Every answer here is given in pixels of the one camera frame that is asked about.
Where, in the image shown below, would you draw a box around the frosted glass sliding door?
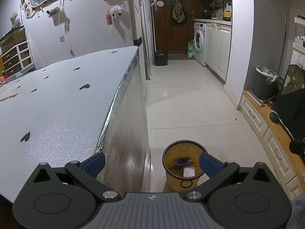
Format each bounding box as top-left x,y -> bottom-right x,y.
142,0 -> 155,80

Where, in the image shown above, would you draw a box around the dried flower bunch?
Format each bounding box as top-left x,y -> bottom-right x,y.
10,12 -> 21,28

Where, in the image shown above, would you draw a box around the white shelf unit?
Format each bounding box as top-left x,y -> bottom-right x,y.
293,17 -> 305,53

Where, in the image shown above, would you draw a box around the white fluffy wall toy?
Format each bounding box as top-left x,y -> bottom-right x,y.
110,5 -> 122,17

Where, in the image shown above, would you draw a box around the small black bin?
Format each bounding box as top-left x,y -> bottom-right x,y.
154,51 -> 168,66

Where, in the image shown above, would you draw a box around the dark crumpled wrapper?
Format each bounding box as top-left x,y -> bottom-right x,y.
175,157 -> 193,169

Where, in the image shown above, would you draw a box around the grey flat bar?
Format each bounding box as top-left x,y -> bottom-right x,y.
246,91 -> 265,106

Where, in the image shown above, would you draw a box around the white washing machine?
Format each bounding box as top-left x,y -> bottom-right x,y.
194,22 -> 207,66

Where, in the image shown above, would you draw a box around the white kitchen base cabinets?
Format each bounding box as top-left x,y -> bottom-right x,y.
205,23 -> 232,84

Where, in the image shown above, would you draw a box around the white refrigerator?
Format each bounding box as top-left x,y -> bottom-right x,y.
127,0 -> 148,80

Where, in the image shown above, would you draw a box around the black television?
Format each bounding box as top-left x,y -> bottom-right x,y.
272,86 -> 305,141

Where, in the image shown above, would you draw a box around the low white cabinet wooden top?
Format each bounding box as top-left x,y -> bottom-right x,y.
239,89 -> 305,201

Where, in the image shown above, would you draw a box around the cartoon printed cloth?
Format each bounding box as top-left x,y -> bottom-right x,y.
281,63 -> 305,101

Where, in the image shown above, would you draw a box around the glass fish tank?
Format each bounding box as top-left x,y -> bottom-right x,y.
0,26 -> 27,54

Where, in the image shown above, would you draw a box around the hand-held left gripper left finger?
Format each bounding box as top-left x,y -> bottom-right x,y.
32,153 -> 121,201

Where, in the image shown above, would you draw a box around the grey bin with white bag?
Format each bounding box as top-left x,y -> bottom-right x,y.
254,66 -> 279,102

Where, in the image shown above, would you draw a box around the yellow trash bin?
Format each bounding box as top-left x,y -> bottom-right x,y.
162,140 -> 208,192

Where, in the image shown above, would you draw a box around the beige hanging bag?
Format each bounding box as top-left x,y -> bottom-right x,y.
172,0 -> 186,27

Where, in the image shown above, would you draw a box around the brown wooden door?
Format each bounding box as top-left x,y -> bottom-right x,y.
149,0 -> 198,54

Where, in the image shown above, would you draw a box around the white drawer unit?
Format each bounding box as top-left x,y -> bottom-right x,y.
1,40 -> 35,77

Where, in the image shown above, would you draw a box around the person's grey clothing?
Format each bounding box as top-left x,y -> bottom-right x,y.
289,196 -> 305,229

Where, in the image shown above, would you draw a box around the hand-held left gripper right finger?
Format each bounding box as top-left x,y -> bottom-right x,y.
185,152 -> 272,200

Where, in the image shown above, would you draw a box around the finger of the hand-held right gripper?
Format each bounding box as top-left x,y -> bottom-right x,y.
289,139 -> 305,155

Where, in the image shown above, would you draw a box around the table with silver foil cover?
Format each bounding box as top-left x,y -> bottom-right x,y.
0,46 -> 150,203

